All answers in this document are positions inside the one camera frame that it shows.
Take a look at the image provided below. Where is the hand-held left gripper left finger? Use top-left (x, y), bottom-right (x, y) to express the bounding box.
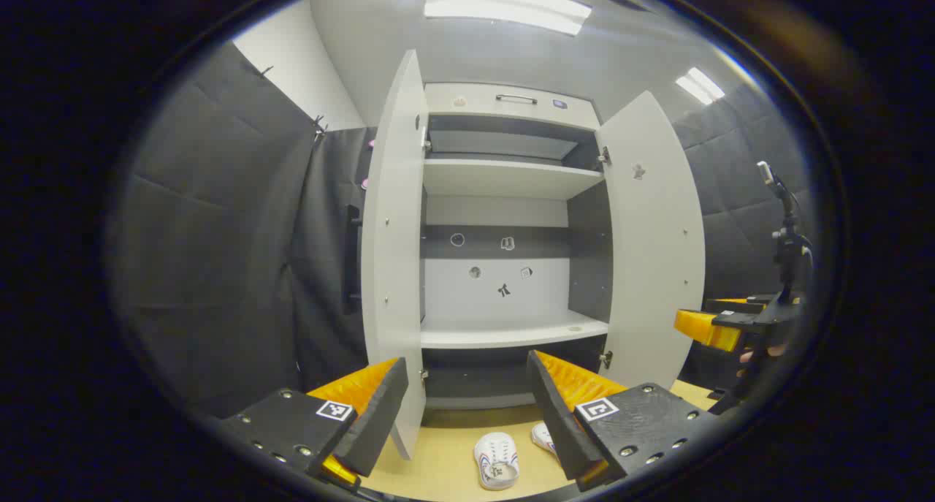
top-left (219, 356), bottom-right (410, 488)

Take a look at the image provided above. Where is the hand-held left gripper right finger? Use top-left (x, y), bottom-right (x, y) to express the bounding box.
top-left (526, 350), bottom-right (724, 492)

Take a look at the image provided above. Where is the white striped canvas shoe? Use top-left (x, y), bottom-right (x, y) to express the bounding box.
top-left (531, 422), bottom-right (560, 460)
top-left (473, 433), bottom-right (520, 490)

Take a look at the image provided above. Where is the white shoe cabinet door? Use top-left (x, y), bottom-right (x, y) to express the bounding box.
top-left (595, 91), bottom-right (706, 392)
top-left (362, 49), bottom-right (430, 461)

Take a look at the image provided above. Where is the white shoe cabinet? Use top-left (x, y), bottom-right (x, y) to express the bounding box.
top-left (418, 82), bottom-right (614, 411)

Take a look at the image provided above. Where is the black quilted curtain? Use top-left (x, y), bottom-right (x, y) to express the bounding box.
top-left (671, 85), bottom-right (813, 386)
top-left (110, 40), bottom-right (326, 419)

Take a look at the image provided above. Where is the black backdrop cloth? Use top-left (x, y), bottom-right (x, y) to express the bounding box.
top-left (292, 126), bottom-right (377, 389)

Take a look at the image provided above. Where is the black door handle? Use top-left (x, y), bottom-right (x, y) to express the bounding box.
top-left (347, 205), bottom-right (364, 314)

